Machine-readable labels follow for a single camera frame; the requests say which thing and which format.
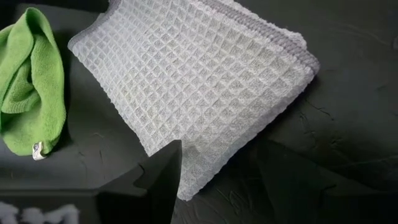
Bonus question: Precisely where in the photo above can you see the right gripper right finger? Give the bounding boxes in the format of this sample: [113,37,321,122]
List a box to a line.
[257,141,398,224]

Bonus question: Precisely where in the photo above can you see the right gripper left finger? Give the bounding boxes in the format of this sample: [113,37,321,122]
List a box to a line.
[0,139,183,224]

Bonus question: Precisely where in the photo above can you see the white waffle-weave towel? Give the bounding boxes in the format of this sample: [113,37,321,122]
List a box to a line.
[67,0,321,202]

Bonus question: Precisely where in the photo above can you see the green microfiber towel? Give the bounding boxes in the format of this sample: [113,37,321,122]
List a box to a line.
[0,6,67,161]

